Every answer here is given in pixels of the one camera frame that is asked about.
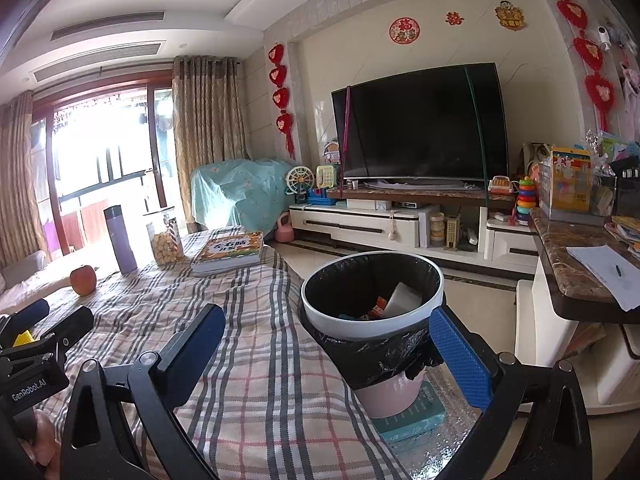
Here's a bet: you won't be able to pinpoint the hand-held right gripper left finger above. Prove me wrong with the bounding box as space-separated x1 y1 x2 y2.
60 302 227 480

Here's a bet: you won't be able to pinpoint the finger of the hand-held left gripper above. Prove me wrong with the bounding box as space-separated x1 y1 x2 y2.
0 298 51 333
0 306 96 367

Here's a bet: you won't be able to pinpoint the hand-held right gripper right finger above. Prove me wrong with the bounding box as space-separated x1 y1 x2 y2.
429 306 593 480

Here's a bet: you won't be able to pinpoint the white foam sleeve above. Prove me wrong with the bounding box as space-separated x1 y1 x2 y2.
385 282 423 318

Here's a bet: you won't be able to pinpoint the white trash bin black bag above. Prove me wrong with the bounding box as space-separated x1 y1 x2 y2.
300 252 446 418

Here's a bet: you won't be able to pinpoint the person's left hand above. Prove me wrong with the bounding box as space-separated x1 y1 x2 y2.
20 412 58 467

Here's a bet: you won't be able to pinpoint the pink sofa cushion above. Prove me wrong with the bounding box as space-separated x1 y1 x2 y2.
0 250 76 311

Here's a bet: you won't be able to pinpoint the red apple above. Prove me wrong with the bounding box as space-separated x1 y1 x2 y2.
70 265 97 296

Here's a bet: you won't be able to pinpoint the plaid tablecloth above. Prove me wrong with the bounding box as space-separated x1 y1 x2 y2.
0 225 416 480

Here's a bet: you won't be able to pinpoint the teal book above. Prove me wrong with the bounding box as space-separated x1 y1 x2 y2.
374 379 447 443

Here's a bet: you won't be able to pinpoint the silver foil mat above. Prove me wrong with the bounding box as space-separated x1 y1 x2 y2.
372 360 486 480

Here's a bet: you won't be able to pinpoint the purple thermos bottle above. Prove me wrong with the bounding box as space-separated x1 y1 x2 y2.
103 205 138 273

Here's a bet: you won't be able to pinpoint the white cabinet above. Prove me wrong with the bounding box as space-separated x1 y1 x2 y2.
515 260 640 416

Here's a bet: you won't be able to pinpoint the stack of picture books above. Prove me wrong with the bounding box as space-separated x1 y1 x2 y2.
191 227 265 276

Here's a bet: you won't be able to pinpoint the clear jar of cookies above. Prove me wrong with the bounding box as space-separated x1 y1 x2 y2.
145 207 185 267

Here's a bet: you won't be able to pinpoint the yellow building model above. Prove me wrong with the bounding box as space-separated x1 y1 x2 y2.
444 214 462 251

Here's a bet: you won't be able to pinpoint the beige striped curtain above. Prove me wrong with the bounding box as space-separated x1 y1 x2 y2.
0 91 48 268
172 55 248 226

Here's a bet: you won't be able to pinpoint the marble counter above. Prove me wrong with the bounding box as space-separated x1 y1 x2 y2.
529 206 640 322

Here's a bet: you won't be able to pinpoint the white paper sheets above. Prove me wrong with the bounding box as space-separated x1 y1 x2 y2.
566 245 640 312

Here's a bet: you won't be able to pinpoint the teal cloth covered furniture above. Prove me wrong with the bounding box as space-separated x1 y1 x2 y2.
189 157 296 233

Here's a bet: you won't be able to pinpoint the white TV stand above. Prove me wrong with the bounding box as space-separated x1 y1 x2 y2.
289 187 538 276

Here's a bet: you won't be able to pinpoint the orange toy cash register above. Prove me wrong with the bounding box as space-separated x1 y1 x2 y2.
488 175 516 197

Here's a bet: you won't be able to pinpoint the ferris wheel toy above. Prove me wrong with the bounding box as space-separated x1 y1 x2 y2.
286 166 316 206

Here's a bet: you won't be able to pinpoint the yellow printed box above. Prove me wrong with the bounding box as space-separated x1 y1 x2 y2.
550 146 593 212

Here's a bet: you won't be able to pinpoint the green toy phone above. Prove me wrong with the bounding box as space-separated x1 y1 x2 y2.
315 164 341 188

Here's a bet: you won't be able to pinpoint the dark desk organizer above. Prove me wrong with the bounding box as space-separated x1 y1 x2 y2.
611 155 640 218

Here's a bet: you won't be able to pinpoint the black television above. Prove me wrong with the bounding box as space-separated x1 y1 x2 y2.
331 62 510 181

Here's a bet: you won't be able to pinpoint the pink rod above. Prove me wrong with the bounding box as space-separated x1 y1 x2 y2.
339 86 352 196

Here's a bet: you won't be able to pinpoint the ceiling air vent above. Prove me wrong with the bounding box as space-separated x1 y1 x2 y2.
50 10 166 41
32 42 163 81

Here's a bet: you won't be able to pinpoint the red heart hanging decoration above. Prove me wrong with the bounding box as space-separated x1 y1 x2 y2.
540 0 616 131
267 43 296 161

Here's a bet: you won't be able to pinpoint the rainbow stacking ring toy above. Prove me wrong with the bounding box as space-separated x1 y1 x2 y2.
515 176 537 221

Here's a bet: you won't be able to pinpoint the wooden balcony door frame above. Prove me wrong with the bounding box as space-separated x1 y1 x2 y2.
32 70 176 256

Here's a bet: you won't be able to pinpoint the round red wall sticker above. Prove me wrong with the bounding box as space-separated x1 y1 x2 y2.
389 16 420 44

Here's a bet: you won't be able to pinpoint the cartoon figure wall sticker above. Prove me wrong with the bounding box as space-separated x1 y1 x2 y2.
495 1 525 30

